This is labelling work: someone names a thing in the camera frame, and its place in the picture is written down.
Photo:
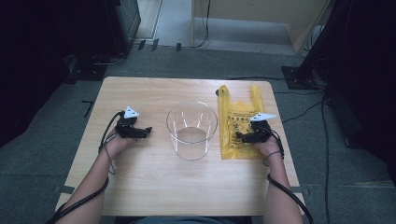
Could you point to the person's right hand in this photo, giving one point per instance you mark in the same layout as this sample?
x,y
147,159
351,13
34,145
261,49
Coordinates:
x,y
269,147

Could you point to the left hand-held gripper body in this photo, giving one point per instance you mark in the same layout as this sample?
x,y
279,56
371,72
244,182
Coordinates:
x,y
126,130

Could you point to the person's left hand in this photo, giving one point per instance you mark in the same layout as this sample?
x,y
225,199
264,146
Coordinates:
x,y
116,146

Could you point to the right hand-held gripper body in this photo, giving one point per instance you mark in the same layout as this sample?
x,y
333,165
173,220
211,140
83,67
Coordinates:
x,y
261,132

